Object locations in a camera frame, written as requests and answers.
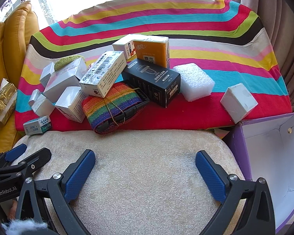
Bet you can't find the purple cardboard box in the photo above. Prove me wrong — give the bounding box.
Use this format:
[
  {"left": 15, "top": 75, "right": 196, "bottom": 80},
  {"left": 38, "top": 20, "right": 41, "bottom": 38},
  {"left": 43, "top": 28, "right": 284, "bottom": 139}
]
[{"left": 222, "top": 111, "right": 294, "bottom": 233}]

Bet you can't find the tiny silver box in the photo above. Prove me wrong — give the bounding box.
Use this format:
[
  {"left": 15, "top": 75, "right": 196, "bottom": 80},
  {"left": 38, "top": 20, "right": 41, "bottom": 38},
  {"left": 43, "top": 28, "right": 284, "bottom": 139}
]
[{"left": 29, "top": 89, "right": 42, "bottom": 104}]

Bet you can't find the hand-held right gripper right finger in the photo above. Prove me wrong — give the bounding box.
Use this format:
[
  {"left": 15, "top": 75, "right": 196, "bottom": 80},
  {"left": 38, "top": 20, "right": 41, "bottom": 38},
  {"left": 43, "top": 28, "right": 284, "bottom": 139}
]
[{"left": 195, "top": 150, "right": 277, "bottom": 235}]

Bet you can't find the small silver white box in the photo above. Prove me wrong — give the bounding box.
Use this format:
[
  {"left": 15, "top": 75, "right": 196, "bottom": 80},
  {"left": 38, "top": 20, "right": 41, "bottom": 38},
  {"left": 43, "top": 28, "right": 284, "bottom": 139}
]
[
  {"left": 31, "top": 93, "right": 55, "bottom": 117},
  {"left": 39, "top": 62, "right": 55, "bottom": 88}
]

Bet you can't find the beige velvet cushion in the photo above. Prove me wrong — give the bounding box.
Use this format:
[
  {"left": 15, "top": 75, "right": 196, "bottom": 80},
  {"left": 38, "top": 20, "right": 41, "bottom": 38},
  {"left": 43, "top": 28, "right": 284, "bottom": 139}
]
[{"left": 11, "top": 128, "right": 247, "bottom": 235}]

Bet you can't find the yellow leather sofa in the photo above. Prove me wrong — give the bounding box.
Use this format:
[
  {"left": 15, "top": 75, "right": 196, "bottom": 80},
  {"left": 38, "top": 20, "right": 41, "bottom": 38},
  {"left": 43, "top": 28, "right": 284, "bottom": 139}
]
[{"left": 0, "top": 1, "right": 40, "bottom": 159}]

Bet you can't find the white foam block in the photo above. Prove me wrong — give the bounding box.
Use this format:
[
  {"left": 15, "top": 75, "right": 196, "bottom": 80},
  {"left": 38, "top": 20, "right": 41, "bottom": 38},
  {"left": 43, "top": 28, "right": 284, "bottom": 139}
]
[{"left": 173, "top": 63, "right": 215, "bottom": 102}]

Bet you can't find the white fluffy cloth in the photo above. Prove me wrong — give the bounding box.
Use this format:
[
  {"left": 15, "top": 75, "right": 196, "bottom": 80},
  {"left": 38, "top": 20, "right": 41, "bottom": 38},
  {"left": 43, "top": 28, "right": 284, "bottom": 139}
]
[{"left": 1, "top": 221, "right": 48, "bottom": 235}]

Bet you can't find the gold tissue packet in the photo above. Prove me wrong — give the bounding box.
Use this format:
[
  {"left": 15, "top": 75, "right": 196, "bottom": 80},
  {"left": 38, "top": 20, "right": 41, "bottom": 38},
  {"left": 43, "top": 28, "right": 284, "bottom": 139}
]
[{"left": 0, "top": 78, "right": 18, "bottom": 125}]

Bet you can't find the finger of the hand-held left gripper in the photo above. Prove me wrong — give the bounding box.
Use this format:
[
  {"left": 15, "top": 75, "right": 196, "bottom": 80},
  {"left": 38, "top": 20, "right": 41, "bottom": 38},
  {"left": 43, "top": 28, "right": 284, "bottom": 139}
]
[
  {"left": 0, "top": 148, "right": 52, "bottom": 178},
  {"left": 0, "top": 144, "right": 27, "bottom": 169}
]

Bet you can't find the small green white box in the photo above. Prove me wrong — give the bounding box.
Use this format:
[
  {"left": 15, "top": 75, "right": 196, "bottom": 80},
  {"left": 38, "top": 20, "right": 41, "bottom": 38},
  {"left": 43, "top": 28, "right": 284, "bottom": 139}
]
[{"left": 23, "top": 116, "right": 52, "bottom": 136}]

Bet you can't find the rainbow luggage strap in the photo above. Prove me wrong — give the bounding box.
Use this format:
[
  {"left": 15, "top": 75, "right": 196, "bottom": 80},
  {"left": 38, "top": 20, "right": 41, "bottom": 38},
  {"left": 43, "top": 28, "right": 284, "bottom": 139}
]
[{"left": 82, "top": 82, "right": 150, "bottom": 135}]

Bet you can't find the white box with red print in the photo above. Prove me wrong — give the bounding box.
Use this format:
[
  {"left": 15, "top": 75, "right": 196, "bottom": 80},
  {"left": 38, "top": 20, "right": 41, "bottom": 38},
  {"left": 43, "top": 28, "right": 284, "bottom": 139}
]
[{"left": 112, "top": 34, "right": 138, "bottom": 60}]

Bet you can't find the white lace curtain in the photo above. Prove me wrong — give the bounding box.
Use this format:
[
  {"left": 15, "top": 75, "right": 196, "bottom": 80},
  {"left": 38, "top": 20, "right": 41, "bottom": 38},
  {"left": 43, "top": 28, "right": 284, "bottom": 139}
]
[{"left": 0, "top": 0, "right": 57, "bottom": 27}]

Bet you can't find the medium silver white box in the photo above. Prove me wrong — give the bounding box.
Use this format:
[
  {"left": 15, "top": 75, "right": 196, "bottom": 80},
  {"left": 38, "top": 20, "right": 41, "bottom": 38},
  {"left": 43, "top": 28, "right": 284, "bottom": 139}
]
[{"left": 54, "top": 86, "right": 89, "bottom": 123}]

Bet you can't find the beige pleated curtain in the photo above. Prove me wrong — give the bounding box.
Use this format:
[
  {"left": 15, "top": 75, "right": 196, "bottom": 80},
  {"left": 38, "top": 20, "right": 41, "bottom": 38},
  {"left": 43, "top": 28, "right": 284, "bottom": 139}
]
[{"left": 227, "top": 0, "right": 294, "bottom": 114}]

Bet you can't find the green sponge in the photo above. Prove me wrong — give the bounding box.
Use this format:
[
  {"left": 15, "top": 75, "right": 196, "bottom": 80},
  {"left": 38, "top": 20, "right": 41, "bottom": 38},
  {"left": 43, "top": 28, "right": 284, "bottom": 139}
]
[{"left": 54, "top": 55, "right": 85, "bottom": 72}]

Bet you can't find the white cube box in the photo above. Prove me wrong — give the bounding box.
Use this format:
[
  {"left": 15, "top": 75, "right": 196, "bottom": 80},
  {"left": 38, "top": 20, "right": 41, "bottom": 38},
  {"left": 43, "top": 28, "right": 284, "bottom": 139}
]
[{"left": 220, "top": 83, "right": 258, "bottom": 124}]

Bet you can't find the long white barcode box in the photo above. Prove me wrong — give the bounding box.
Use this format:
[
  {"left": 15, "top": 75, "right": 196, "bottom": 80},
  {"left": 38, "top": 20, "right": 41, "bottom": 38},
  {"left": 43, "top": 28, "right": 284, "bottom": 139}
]
[{"left": 79, "top": 51, "right": 127, "bottom": 98}]

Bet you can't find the orange tissue packet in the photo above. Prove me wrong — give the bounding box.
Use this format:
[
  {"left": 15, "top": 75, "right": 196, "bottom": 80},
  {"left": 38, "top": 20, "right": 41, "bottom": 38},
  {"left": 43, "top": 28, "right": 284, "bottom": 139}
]
[{"left": 133, "top": 35, "right": 170, "bottom": 69}]

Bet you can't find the rainbow striped blanket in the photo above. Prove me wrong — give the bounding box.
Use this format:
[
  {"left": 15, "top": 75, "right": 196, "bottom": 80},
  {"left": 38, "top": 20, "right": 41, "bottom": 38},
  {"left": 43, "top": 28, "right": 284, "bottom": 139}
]
[{"left": 15, "top": 0, "right": 292, "bottom": 133}]

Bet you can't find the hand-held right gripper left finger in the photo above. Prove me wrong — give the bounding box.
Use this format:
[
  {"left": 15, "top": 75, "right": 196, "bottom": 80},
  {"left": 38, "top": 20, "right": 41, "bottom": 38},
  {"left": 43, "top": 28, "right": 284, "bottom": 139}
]
[{"left": 15, "top": 149, "right": 96, "bottom": 235}]

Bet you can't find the black carton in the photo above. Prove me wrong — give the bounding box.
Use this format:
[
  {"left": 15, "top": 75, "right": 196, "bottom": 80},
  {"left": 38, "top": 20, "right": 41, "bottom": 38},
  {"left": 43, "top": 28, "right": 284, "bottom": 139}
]
[{"left": 122, "top": 59, "right": 181, "bottom": 108}]

